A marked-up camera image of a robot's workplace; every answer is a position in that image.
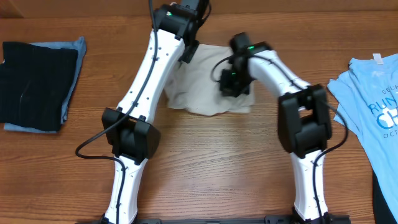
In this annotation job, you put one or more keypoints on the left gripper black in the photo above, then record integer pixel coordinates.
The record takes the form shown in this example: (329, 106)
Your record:
(189, 55)

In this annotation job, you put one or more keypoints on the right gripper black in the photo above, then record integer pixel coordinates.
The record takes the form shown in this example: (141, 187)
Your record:
(229, 84)

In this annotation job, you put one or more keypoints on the beige khaki shorts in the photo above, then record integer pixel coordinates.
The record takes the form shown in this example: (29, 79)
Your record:
(190, 86)

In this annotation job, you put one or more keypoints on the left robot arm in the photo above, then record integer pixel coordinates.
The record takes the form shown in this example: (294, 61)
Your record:
(129, 128)

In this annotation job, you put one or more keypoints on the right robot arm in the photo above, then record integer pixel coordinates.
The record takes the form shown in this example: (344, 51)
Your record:
(303, 120)

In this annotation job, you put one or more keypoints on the blue folded denim garment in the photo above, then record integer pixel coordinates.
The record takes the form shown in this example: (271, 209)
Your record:
(74, 62)

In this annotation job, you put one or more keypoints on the light blue t-shirt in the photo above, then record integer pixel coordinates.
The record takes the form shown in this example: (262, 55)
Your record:
(367, 96)

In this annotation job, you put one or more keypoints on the black folded garment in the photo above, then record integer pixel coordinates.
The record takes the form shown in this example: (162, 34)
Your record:
(34, 84)

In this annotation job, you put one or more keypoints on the dark garment bottom right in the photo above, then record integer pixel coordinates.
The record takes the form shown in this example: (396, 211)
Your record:
(382, 213)

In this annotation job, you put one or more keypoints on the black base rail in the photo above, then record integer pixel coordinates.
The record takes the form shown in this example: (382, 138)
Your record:
(271, 219)

